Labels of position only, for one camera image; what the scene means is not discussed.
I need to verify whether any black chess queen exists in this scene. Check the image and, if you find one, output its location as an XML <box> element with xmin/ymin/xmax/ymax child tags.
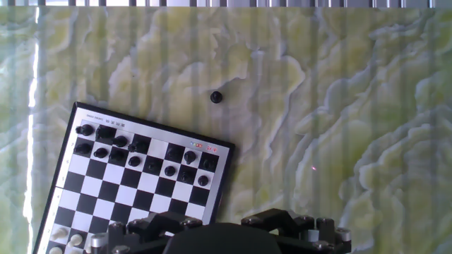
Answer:
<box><xmin>127</xmin><ymin>140</ymin><xmax>149</xmax><ymax>154</ymax></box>

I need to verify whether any black chess rook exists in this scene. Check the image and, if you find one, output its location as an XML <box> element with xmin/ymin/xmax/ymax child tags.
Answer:
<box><xmin>201</xmin><ymin>157</ymin><xmax>217</xmax><ymax>172</ymax></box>
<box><xmin>75</xmin><ymin>123</ymin><xmax>95</xmax><ymax>137</ymax></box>

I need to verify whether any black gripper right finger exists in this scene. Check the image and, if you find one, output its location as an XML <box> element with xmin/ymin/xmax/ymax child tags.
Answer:
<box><xmin>241</xmin><ymin>207</ymin><xmax>353</xmax><ymax>254</ymax></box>

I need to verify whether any black and white chessboard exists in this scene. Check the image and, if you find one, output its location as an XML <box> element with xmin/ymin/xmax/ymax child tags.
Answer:
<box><xmin>32</xmin><ymin>101</ymin><xmax>237</xmax><ymax>254</ymax></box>

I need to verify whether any green marble pattern mat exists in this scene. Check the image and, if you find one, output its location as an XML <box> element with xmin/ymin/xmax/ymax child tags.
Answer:
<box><xmin>0</xmin><ymin>6</ymin><xmax>452</xmax><ymax>254</ymax></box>

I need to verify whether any white chess pawn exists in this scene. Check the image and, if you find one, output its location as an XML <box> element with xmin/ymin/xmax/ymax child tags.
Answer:
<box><xmin>51</xmin><ymin>227</ymin><xmax>69</xmax><ymax>241</ymax></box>
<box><xmin>67</xmin><ymin>234</ymin><xmax>84</xmax><ymax>248</ymax></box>

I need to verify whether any black chess knight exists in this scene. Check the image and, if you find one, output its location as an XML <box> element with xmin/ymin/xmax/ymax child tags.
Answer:
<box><xmin>95</xmin><ymin>126</ymin><xmax>116</xmax><ymax>141</ymax></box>
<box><xmin>183</xmin><ymin>150</ymin><xmax>198</xmax><ymax>166</ymax></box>

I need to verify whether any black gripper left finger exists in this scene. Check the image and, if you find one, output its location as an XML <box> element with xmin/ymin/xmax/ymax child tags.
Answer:
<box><xmin>90</xmin><ymin>210</ymin><xmax>204</xmax><ymax>254</ymax></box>

